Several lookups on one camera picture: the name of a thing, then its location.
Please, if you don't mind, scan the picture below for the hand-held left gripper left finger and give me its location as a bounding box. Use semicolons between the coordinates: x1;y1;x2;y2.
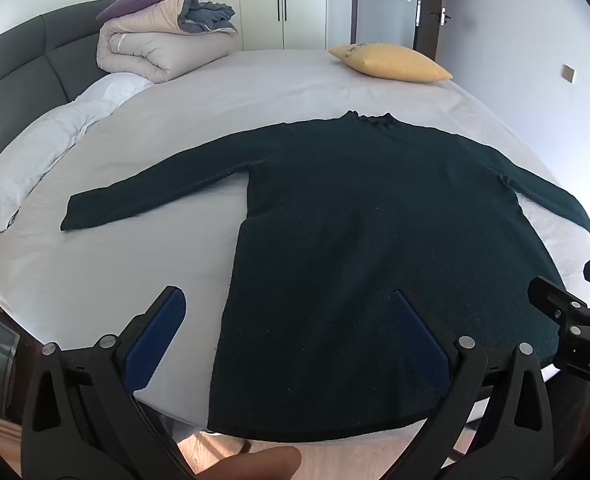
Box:
21;286;197;480

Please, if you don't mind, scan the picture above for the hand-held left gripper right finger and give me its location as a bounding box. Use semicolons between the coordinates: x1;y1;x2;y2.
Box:
394;288;557;480

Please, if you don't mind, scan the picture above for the dark green sweater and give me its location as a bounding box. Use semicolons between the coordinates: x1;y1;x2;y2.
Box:
60;110;590;444

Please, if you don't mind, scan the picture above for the bed with white sheet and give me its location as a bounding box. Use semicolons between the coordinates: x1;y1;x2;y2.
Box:
0;49;590;448

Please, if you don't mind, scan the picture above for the yellow pillow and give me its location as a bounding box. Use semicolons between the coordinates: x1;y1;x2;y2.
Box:
328;43;454;83

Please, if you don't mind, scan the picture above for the folded beige duvet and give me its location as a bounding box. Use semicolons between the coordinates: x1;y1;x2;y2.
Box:
97;0;240;85

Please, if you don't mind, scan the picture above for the grey upholstered headboard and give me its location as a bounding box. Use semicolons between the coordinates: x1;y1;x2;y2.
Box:
0;0;126;116

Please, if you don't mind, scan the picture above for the dark-framed door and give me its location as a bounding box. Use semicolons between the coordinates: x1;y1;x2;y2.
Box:
413;0;451;61

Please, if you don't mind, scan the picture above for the folded grey-blue blanket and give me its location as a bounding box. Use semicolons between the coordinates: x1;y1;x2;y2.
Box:
177;0;239;36

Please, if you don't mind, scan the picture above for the purple cushion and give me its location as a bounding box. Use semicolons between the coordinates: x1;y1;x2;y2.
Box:
96;0;197;22

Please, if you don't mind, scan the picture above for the cream wardrobe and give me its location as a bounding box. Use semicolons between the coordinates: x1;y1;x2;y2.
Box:
147;0;352;52

